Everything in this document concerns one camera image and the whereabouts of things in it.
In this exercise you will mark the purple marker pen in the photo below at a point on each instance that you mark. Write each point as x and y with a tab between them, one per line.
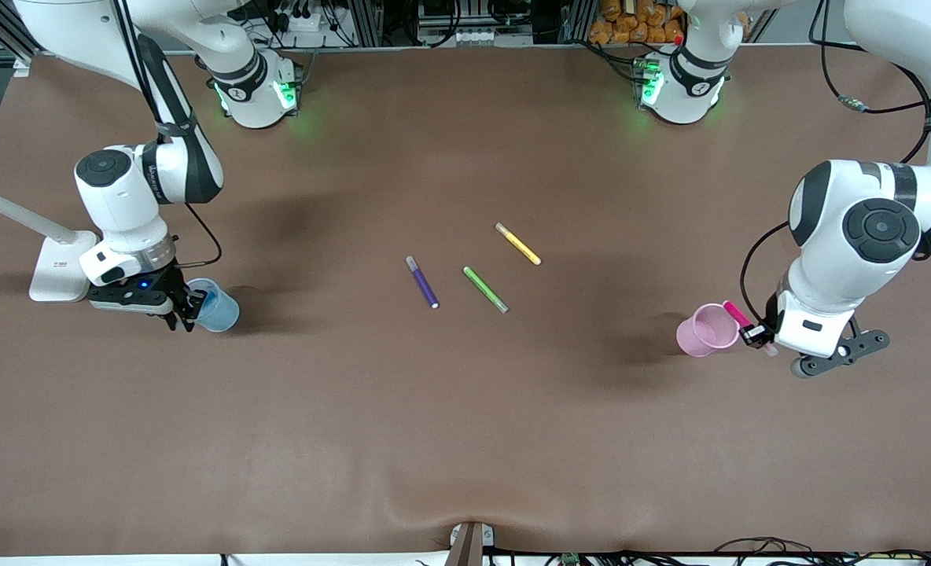
423	284

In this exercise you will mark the green marker pen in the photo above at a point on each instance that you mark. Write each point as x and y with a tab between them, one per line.
484	288

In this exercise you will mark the light blue plastic cup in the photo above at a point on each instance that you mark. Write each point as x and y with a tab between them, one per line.
222	314

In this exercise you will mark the orange snack bag pile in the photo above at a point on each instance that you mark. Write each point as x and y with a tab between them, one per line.
623	31

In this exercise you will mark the white terminal strip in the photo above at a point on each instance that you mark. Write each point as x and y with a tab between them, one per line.
477	36

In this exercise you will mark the wooden camera post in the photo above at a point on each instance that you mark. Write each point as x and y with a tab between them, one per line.
469	546

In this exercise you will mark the white power strip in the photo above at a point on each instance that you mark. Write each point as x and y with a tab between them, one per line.
312	31

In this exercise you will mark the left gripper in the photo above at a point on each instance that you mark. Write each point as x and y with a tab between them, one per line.
755	334

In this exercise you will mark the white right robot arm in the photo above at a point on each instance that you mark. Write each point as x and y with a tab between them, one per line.
119	204

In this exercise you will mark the yellow marker pen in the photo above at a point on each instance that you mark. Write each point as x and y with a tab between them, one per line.
518	244

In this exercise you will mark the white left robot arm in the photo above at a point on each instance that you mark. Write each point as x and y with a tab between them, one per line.
827	275

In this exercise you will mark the pink plastic cup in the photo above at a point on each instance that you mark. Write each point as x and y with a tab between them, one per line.
697	338

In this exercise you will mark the pink marker pen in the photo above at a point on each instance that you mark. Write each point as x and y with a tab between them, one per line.
737	313

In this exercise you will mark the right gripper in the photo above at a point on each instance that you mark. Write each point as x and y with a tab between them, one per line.
168	284

